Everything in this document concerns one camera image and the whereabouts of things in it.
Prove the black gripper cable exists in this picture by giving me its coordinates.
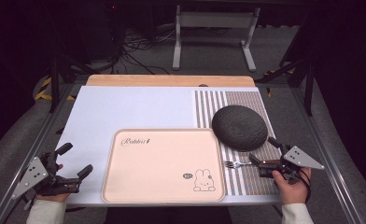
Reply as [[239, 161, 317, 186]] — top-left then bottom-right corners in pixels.
[[298, 167, 314, 203]]

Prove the aluminium frame rail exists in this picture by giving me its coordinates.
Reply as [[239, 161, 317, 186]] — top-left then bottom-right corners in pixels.
[[290, 86, 366, 224], [0, 83, 77, 224]]

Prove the black metal stand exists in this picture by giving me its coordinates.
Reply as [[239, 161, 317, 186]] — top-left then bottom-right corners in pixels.
[[255, 57, 317, 117], [48, 55, 93, 114]]

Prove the dark computer tower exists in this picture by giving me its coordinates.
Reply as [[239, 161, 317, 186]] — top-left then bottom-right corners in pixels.
[[86, 0, 128, 62]]

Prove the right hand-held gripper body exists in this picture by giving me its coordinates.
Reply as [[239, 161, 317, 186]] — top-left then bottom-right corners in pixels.
[[259, 144, 326, 185]]

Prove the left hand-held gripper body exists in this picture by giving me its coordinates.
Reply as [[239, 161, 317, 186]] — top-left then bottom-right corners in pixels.
[[11, 151, 80, 200]]

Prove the dark round textured plate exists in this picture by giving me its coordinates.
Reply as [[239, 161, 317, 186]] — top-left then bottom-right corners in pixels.
[[211, 105, 269, 153]]

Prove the bundle of black floor cables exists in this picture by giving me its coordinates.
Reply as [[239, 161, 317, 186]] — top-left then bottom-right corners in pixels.
[[117, 27, 176, 76]]

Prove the person's left hand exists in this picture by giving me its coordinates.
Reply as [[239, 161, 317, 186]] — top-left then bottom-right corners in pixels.
[[35, 190, 74, 203]]

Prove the silver fork with brown handle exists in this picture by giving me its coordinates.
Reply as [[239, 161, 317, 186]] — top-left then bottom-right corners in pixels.
[[223, 159, 282, 171]]

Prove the white table cover sheet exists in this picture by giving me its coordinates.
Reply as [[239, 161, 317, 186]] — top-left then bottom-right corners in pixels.
[[54, 85, 283, 207]]

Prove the striped woven placemat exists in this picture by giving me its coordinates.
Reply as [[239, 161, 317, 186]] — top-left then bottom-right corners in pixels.
[[193, 90, 282, 197]]

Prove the person's right hand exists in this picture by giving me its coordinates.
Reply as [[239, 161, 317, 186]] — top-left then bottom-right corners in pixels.
[[271, 167, 313, 205]]

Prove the pink tray with rabbit print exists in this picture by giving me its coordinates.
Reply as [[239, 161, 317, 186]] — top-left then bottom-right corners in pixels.
[[101, 127, 227, 205]]

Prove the grey metal stand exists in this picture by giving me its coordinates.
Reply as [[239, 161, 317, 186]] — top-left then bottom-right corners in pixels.
[[171, 4, 261, 74]]

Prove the yellow black floor tape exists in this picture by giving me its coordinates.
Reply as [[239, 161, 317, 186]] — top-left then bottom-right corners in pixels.
[[34, 77, 77, 103]]

